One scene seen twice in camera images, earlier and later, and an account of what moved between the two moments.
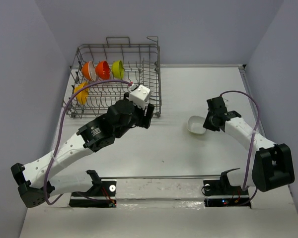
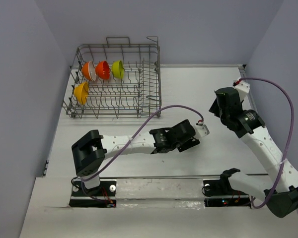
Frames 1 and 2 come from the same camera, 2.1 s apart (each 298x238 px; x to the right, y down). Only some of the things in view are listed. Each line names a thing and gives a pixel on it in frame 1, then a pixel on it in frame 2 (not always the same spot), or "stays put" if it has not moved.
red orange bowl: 103,70 stays put
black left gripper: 149,115 to 187,145
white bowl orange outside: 89,71 stays put
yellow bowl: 82,97 stays put
